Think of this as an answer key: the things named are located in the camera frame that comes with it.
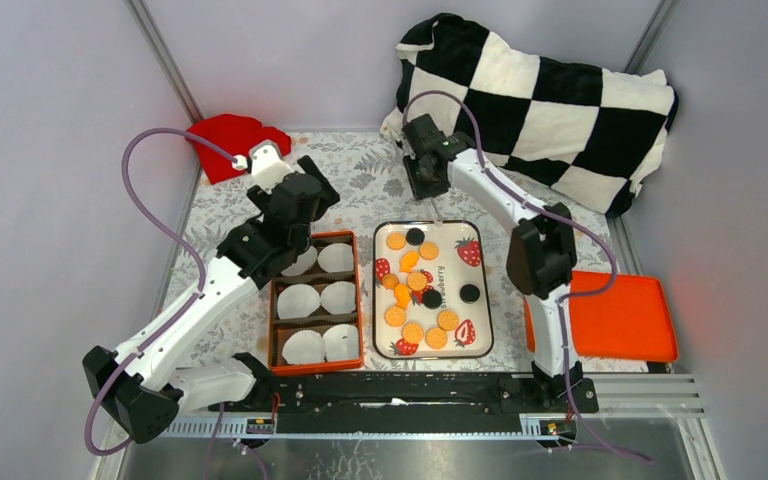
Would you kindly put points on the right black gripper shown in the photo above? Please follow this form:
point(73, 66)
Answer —
point(419, 191)

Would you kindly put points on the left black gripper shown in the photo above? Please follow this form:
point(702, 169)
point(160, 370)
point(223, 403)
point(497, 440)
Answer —
point(328, 197)

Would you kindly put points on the orange compartment cookie box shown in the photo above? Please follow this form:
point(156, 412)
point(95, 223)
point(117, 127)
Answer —
point(320, 321)

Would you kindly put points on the orange fish cookie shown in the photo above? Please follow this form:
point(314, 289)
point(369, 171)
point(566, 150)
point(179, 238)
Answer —
point(403, 295)
point(409, 261)

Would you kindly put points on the white strawberry tray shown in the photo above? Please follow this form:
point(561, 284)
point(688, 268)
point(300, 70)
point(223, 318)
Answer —
point(460, 262)

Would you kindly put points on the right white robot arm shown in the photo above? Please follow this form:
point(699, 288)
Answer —
point(541, 248)

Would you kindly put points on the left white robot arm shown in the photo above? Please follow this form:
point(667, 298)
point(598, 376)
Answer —
point(141, 384)

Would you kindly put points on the white paper cup liner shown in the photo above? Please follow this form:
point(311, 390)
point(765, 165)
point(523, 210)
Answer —
point(339, 298)
point(297, 301)
point(341, 343)
point(336, 257)
point(304, 347)
point(304, 263)

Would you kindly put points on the floral table mat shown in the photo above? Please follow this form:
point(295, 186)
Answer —
point(364, 169)

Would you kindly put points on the black sandwich cookie top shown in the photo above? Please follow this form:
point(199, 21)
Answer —
point(415, 236)

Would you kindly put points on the black sandwich cookie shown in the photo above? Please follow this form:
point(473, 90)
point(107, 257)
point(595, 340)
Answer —
point(470, 293)
point(415, 236)
point(432, 299)

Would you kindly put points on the red cloth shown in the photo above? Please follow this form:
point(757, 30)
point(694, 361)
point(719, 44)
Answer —
point(237, 135)

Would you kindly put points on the small round yellow biscuit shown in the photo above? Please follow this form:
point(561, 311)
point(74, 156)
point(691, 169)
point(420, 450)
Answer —
point(390, 281)

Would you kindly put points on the black sandwich cookie right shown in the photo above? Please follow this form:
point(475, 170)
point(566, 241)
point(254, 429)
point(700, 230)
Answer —
point(470, 293)

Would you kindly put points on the black sandwich cookie middle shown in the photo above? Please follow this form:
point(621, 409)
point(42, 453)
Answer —
point(432, 299)

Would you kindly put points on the black white checkered blanket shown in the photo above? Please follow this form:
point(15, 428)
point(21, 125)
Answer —
point(584, 131)

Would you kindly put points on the orange box lid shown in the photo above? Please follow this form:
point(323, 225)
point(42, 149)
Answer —
point(630, 321)

